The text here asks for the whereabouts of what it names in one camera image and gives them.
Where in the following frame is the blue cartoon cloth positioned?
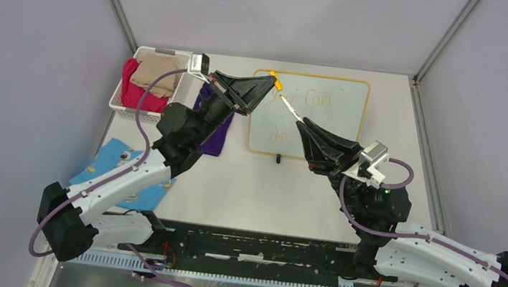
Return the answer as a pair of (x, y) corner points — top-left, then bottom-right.
(69, 138), (176, 211)

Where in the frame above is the yellow marker cap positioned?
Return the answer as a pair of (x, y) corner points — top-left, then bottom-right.
(268, 70), (283, 92)

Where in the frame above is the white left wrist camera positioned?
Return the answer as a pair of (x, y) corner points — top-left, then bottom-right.
(187, 52), (210, 83)

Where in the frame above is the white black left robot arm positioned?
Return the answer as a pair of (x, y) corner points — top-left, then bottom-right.
(28, 68), (283, 261)

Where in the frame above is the white toothed cable duct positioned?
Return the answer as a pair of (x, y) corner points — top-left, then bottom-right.
(70, 250), (353, 287)

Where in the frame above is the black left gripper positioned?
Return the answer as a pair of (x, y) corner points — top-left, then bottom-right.
(190, 68), (278, 153)

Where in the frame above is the purple towel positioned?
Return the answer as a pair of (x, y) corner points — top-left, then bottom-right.
(193, 84), (234, 157)

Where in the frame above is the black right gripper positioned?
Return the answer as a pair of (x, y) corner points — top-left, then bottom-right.
(286, 116), (377, 219)

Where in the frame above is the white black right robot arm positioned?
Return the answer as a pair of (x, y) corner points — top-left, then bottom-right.
(296, 118), (508, 287)

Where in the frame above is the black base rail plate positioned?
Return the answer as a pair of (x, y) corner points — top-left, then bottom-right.
(134, 219), (380, 287)

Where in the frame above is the beige cloth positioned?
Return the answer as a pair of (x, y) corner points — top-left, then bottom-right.
(130, 53), (182, 98)

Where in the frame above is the pink cloth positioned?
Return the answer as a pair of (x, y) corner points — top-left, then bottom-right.
(121, 58), (169, 113)

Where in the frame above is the white plastic basket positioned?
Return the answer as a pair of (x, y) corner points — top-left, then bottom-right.
(109, 46), (189, 123)

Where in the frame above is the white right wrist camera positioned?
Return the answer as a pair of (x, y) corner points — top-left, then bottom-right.
(344, 141), (390, 189)

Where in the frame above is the yellow framed whiteboard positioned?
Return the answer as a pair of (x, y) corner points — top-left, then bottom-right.
(248, 69), (371, 159)

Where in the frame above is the white marker pen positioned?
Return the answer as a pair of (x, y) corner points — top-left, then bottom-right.
(280, 95), (303, 122)

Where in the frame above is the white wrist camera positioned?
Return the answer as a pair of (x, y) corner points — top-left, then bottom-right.
(187, 52), (210, 83)
(344, 141), (390, 189)

